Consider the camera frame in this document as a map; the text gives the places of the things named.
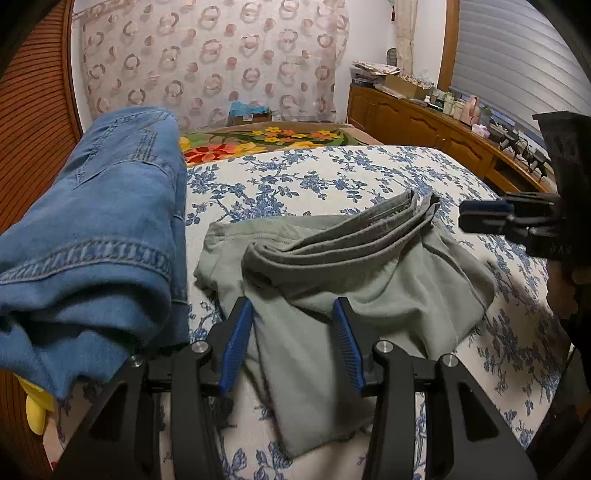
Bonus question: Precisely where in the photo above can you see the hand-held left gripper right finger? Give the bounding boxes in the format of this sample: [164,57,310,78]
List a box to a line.
[332,296,539,480]

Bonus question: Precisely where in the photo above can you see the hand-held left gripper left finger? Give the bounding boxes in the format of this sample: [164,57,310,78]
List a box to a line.
[51,296,254,480]

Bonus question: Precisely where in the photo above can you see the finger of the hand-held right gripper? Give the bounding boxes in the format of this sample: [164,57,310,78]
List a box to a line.
[460,193,561,217]
[458,213,561,243]

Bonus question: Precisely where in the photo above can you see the grey-green polo shirt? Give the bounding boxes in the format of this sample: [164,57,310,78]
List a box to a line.
[194,188,497,459]

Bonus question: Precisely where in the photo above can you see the person's right hand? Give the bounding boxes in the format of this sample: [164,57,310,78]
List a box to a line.
[546,263,580,320]

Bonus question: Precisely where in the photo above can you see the black devices on sideboard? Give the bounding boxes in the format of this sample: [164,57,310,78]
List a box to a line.
[489,122,551,179]

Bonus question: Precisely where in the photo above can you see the group of small bottles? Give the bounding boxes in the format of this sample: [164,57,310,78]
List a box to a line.
[431,88,465,116]

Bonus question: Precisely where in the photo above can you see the wooden sideboard cabinet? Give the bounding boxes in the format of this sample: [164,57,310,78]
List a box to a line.
[347,83,557,195]

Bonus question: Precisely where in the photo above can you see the grey window blind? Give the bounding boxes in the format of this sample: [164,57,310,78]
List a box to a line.
[450,0,591,139]

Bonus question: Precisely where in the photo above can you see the open cardboard box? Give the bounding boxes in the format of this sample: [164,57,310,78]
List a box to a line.
[383,74,435,100]

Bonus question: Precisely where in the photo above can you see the blue floral bed sheet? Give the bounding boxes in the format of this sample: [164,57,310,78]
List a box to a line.
[55,144,573,480]

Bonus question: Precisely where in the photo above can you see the stack of papers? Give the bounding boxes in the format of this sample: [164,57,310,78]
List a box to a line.
[350,60,402,86]

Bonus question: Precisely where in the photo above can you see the blue denim jeans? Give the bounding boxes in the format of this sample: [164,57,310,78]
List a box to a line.
[0,106,191,401]

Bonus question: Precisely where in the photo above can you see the cream tied window curtain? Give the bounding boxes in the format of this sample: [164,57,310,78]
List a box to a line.
[394,0,419,75]

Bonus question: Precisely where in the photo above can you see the colourful flower blanket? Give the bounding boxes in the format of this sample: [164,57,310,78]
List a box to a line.
[178,121,384,168]

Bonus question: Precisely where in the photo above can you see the yellow plush toy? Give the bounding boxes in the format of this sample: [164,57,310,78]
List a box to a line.
[16,374,58,435]

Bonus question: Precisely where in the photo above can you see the circle patterned sheer curtain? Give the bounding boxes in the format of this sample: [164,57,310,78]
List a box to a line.
[76,0,351,132]

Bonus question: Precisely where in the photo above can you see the wooden window frame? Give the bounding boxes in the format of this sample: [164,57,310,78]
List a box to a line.
[438,0,463,90]

